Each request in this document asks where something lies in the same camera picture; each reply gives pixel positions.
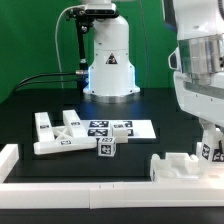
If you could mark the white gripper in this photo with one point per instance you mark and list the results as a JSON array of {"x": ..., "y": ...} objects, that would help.
[{"x": 203, "y": 101}]

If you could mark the white seat block with pegs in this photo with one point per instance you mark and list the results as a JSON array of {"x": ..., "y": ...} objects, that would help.
[{"x": 175, "y": 166}]

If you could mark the white tagged cube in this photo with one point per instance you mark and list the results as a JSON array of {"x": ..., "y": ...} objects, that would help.
[{"x": 106, "y": 146}]

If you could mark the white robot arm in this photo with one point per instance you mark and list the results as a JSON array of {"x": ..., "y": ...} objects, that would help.
[{"x": 198, "y": 60}]

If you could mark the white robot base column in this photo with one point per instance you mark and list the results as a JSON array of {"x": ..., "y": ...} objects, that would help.
[{"x": 111, "y": 76}]

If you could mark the white chair seat plate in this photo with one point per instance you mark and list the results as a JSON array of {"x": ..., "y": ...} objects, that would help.
[{"x": 137, "y": 129}]

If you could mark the white front barrier rail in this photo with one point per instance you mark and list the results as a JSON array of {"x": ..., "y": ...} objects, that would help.
[{"x": 108, "y": 195}]

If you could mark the white barrier rail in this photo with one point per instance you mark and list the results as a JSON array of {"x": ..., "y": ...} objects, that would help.
[
  {"x": 108, "y": 195},
  {"x": 9, "y": 156}
]

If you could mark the white chair back frame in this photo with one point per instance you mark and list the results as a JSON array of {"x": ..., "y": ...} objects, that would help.
[{"x": 72, "y": 136}]

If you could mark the black camera on stand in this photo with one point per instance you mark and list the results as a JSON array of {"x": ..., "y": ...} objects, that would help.
[{"x": 93, "y": 10}]

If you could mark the white left barrier rail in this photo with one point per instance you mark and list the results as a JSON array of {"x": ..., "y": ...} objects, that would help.
[{"x": 9, "y": 156}]

